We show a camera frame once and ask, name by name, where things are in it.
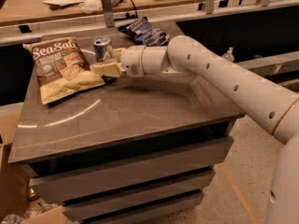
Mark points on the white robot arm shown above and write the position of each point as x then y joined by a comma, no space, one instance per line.
273,107

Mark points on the brown sea salt chip bag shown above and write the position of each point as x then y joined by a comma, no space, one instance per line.
61,68

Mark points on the cardboard box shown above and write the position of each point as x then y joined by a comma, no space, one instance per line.
15,196

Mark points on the clear sanitizer bottle right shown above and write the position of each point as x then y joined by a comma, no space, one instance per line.
228,55

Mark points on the grey drawer cabinet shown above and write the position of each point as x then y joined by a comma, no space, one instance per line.
135,149

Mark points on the redbull can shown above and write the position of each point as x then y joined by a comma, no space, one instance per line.
103,49

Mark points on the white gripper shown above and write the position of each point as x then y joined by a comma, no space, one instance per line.
132,61

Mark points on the blue chip bag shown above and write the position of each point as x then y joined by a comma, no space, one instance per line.
145,33

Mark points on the grey metal post left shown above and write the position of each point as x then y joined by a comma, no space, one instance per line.
108,13

